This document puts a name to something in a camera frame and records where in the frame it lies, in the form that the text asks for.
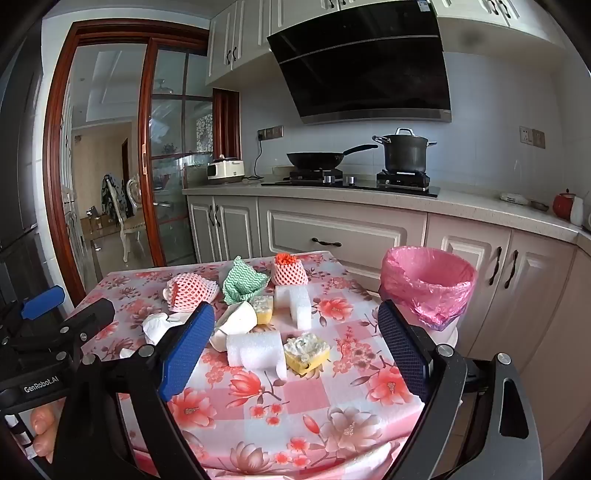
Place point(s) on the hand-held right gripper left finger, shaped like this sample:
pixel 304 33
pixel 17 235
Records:
pixel 184 355

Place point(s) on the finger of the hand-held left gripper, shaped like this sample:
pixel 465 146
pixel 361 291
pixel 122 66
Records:
pixel 44 302
pixel 92 316

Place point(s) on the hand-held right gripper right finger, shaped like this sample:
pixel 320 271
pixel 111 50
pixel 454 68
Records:
pixel 401 350

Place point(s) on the white bin with pink bag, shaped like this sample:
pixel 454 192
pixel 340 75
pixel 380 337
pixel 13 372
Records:
pixel 415 295

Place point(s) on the white foam sheet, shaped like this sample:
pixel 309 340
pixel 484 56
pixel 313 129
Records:
pixel 238 321

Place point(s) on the white foam block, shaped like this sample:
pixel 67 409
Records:
pixel 254 350
pixel 300 304

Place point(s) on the pink foam fruit net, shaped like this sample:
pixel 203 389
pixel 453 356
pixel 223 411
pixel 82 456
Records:
pixel 194 288
pixel 288 274

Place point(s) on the person's left hand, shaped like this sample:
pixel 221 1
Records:
pixel 44 422

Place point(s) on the yellow sponge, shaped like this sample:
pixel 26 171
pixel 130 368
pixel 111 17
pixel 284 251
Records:
pixel 307 357
pixel 263 311

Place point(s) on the cardboard box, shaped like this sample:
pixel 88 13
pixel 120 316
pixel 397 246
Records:
pixel 97 226

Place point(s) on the green patterned cloth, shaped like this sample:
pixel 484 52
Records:
pixel 242 284

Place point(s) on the white dining chair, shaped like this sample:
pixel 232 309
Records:
pixel 130 225

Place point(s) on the pink floral tablecloth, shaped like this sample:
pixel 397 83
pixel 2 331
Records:
pixel 304 392

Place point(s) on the white double-door base cabinet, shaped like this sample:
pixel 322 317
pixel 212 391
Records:
pixel 203 230
pixel 466 258

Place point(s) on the dark patterned cloth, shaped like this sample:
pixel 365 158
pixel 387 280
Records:
pixel 113 196

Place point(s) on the dark tall appliance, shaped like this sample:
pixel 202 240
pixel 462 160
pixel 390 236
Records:
pixel 18 161

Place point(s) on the white drawer cabinet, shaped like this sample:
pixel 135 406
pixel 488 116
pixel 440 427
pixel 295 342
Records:
pixel 295 230

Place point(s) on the black gas stove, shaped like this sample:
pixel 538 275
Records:
pixel 369 188

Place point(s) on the white flat dish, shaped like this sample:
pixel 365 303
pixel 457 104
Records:
pixel 513 198

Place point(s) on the glass sliding door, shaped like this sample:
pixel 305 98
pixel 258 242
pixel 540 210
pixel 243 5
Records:
pixel 171 138

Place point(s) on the black stock pot with lid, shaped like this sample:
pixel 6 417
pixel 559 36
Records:
pixel 406 154

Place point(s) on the small metal dish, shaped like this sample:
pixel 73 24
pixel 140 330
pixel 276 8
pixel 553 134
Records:
pixel 539 206

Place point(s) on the black frying pan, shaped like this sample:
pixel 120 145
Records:
pixel 316 159

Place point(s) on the white ceramic bottle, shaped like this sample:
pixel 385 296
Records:
pixel 577 212

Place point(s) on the black range hood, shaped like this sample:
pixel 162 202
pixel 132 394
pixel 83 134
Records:
pixel 360 60

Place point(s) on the white upper cabinet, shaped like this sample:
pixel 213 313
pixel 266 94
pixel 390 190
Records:
pixel 461 7
pixel 231 41

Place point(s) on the wooden door frame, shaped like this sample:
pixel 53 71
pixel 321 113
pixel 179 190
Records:
pixel 57 152

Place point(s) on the brown wall socket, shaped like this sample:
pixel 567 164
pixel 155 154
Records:
pixel 272 133

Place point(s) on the wall socket panel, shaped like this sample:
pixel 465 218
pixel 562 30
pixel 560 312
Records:
pixel 526 134

